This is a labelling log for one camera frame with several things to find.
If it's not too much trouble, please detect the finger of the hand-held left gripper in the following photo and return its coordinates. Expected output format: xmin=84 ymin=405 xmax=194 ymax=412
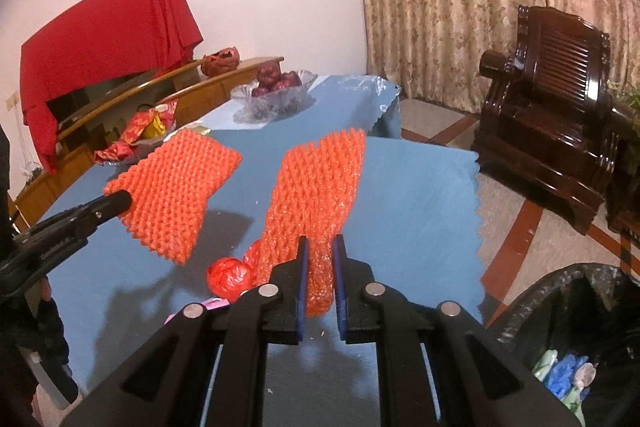
xmin=15 ymin=189 xmax=134 ymax=260

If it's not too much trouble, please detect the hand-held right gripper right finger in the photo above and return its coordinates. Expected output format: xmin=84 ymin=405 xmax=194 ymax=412
xmin=333 ymin=234 xmax=583 ymax=427

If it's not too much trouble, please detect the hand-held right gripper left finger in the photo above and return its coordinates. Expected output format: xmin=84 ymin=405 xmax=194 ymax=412
xmin=60 ymin=236 xmax=309 ymax=427

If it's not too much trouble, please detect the orange foam fruit net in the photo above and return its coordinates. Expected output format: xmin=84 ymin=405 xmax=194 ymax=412
xmin=242 ymin=127 xmax=368 ymax=319
xmin=102 ymin=129 xmax=244 ymax=265

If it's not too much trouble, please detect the green rubber glove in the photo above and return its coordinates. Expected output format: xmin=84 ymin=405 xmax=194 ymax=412
xmin=531 ymin=348 xmax=583 ymax=415

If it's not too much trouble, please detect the blue plastic bag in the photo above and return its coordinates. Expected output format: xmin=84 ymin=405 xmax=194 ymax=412
xmin=545 ymin=353 xmax=592 ymax=400

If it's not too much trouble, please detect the black trash bag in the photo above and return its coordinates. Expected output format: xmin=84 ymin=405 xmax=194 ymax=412
xmin=487 ymin=262 xmax=640 ymax=427

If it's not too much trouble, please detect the red crumpled plastic bag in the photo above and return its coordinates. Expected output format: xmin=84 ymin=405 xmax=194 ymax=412
xmin=207 ymin=239 xmax=271 ymax=299

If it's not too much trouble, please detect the red foil snack bag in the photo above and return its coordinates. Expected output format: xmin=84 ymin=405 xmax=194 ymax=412
xmin=95 ymin=99 xmax=180 ymax=165

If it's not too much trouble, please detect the yellow snack packet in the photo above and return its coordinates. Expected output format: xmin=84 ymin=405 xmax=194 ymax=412
xmin=145 ymin=112 xmax=167 ymax=140

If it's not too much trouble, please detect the blue tablecloth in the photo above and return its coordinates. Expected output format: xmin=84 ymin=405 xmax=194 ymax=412
xmin=35 ymin=74 xmax=487 ymax=427

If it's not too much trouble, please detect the pink face mask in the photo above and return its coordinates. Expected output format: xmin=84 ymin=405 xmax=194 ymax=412
xmin=165 ymin=298 xmax=232 ymax=324

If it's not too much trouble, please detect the glass fruit bowl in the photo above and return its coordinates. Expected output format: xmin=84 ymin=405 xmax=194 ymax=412
xmin=230 ymin=69 xmax=319 ymax=124

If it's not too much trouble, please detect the red cloth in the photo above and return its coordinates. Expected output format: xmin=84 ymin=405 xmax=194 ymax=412
xmin=20 ymin=0 xmax=204 ymax=175

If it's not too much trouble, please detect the red orange bag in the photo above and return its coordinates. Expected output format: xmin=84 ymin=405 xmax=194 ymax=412
xmin=201 ymin=48 xmax=242 ymax=78

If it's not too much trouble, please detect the dark wooden armchair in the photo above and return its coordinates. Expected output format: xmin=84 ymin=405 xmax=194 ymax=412
xmin=472 ymin=5 xmax=613 ymax=236

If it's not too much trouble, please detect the dark wooden side table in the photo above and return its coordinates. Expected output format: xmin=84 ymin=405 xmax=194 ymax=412
xmin=604 ymin=99 xmax=640 ymax=239

